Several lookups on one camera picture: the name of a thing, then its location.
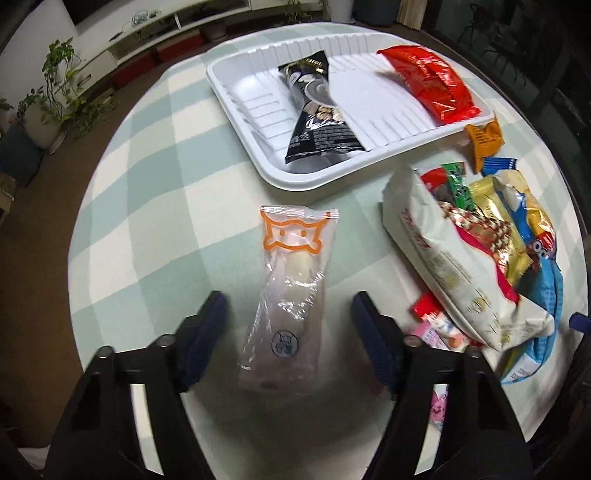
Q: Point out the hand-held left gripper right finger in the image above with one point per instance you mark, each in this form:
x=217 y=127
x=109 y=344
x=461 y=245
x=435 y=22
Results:
x=369 y=332

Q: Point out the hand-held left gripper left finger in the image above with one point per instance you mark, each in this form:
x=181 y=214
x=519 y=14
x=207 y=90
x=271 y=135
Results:
x=203 y=341

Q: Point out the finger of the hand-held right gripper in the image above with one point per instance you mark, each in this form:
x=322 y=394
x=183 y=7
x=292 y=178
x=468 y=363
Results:
x=581 y=321

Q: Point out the light blue snack bag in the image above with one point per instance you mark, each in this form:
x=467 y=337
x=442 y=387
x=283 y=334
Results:
x=551 y=295

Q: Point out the red white strawberry candy packet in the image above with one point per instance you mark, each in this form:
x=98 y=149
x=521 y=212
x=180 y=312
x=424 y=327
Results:
x=427 y=307

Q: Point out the clear bread packet orange print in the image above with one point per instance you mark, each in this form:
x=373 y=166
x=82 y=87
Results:
x=286 y=286

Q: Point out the large white snack bag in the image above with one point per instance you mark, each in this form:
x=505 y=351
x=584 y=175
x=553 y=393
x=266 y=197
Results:
x=443 y=267

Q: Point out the pink snack packet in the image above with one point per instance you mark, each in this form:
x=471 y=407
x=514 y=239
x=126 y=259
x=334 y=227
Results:
x=438 y=406

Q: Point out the blue and yellow cookie packet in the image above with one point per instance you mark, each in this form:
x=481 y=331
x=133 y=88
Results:
x=531 y=221

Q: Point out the small blue snack packet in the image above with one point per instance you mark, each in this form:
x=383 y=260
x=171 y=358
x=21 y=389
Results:
x=501 y=165

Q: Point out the small orange snack packet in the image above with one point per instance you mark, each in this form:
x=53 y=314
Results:
x=485 y=138

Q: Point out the white plastic tray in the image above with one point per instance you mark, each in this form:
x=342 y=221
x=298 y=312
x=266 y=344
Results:
x=369 y=92

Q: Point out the brown gold patterned packet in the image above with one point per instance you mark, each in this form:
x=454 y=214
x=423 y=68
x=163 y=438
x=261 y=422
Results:
x=480 y=226

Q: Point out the gold foil snack packet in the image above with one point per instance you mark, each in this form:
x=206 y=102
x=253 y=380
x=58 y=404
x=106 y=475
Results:
x=482 y=194

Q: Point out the green candy packet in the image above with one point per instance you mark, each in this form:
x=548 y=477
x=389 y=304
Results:
x=459 y=189

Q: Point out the black snack packet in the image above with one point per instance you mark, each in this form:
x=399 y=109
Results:
x=314 y=120

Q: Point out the cardboard box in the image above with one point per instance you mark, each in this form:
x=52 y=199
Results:
x=7 y=198

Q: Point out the red foil snack packet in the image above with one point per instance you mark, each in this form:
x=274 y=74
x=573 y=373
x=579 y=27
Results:
x=434 y=83

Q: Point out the dark square planter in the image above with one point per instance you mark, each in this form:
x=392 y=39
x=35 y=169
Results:
x=378 y=11
x=21 y=154

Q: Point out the white round plant pot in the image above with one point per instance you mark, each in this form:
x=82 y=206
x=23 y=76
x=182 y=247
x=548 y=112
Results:
x=44 y=127

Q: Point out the red storage box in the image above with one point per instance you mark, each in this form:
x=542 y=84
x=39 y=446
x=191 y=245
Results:
x=180 y=48
x=134 y=69

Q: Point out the trailing pothos plant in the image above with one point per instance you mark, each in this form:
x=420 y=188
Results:
x=69 y=78

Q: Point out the tall leafy plant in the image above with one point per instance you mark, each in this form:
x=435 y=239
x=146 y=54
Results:
x=27 y=101

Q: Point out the white low television cabinet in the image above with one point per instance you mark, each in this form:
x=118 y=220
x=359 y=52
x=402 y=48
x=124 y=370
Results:
x=138 y=39

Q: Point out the small brown pot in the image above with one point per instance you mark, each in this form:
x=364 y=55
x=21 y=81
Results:
x=214 y=30

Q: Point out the tall white plant pot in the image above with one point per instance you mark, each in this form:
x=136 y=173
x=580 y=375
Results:
x=341 y=9

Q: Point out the pothos plant on cabinet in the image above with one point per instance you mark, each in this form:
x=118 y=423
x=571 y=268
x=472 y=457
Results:
x=300 y=9

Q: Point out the black television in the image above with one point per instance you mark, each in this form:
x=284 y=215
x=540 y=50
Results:
x=115 y=7

